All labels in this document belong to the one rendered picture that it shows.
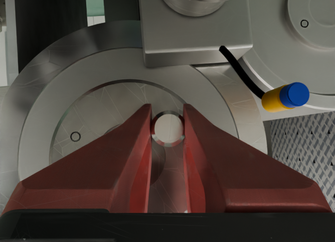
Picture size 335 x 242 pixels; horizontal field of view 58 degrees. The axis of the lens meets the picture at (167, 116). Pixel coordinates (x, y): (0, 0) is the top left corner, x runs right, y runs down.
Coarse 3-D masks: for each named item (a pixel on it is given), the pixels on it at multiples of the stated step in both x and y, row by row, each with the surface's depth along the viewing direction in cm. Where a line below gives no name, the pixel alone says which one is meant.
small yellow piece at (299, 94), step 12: (228, 60) 13; (240, 72) 13; (252, 84) 13; (288, 84) 11; (300, 84) 10; (264, 96) 12; (276, 96) 11; (288, 96) 10; (300, 96) 10; (264, 108) 12; (276, 108) 11; (288, 108) 11
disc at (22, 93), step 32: (96, 32) 16; (128, 32) 16; (32, 64) 16; (64, 64) 16; (192, 64) 17; (224, 64) 17; (32, 96) 16; (224, 96) 17; (0, 128) 16; (256, 128) 17; (0, 160) 16; (0, 192) 15
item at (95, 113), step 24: (96, 96) 14; (120, 96) 14; (144, 96) 14; (168, 96) 14; (72, 120) 14; (96, 120) 14; (120, 120) 14; (72, 144) 14; (168, 168) 14; (168, 192) 14
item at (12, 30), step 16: (16, 0) 17; (32, 0) 20; (48, 0) 23; (64, 0) 28; (80, 0) 37; (16, 16) 17; (32, 16) 19; (48, 16) 23; (64, 16) 28; (80, 16) 36; (16, 32) 17; (32, 32) 19; (48, 32) 23; (64, 32) 27; (16, 48) 16; (32, 48) 19; (16, 64) 16
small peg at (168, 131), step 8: (160, 112) 12; (168, 112) 12; (176, 112) 12; (160, 120) 11; (168, 120) 11; (176, 120) 11; (152, 128) 11; (160, 128) 11; (168, 128) 11; (176, 128) 11; (184, 128) 12; (152, 136) 12; (160, 136) 11; (168, 136) 11; (176, 136) 11; (184, 136) 12; (160, 144) 12; (168, 144) 11; (176, 144) 12
